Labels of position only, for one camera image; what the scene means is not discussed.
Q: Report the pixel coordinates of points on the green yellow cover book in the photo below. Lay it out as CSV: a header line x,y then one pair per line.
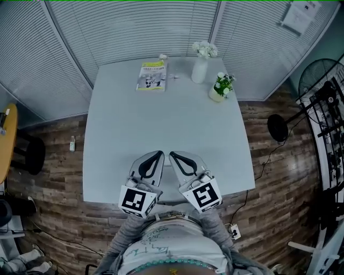
x,y
151,78

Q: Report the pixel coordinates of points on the potted white-flower plant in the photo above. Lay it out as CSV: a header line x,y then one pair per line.
x,y
216,94

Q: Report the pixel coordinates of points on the black white display shelf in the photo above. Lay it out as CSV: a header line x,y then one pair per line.
x,y
330,134

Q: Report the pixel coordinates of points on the snakeskin pattern belt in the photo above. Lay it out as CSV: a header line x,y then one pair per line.
x,y
172,215

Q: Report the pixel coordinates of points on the white paper notice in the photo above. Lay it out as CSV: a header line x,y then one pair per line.
x,y
299,16

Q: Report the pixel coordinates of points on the black office chair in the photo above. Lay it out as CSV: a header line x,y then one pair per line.
x,y
333,204

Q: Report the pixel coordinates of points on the white desk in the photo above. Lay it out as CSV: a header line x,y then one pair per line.
x,y
322,255

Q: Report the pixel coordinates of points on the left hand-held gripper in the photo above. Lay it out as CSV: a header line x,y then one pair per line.
x,y
134,200

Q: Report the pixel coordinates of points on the person's right forearm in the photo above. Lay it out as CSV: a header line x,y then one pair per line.
x,y
215,228

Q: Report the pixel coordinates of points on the black stool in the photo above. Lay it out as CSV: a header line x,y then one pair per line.
x,y
35,155

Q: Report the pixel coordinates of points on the small pale trinket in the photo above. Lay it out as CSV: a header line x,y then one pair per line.
x,y
174,76

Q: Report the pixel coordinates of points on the person's gray cardigan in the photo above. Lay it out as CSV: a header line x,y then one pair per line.
x,y
242,260

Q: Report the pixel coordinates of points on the person's white printed top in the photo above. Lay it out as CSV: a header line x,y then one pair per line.
x,y
172,241

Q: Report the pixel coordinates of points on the person's left forearm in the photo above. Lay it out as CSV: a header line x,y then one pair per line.
x,y
126,236

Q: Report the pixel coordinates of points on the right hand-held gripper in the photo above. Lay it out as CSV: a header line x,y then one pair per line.
x,y
204,196

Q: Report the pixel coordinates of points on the white flower bouquet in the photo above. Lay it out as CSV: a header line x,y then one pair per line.
x,y
204,49

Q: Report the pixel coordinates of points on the small white bottle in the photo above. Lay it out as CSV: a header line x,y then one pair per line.
x,y
72,145

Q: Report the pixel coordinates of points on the white ceramic vase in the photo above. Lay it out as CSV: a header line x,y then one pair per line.
x,y
199,71

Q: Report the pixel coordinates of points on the yellow round table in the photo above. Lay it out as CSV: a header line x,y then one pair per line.
x,y
9,139

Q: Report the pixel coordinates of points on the white power strip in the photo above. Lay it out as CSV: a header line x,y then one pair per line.
x,y
235,231

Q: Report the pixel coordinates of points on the black standing fan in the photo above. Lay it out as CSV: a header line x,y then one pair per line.
x,y
278,127

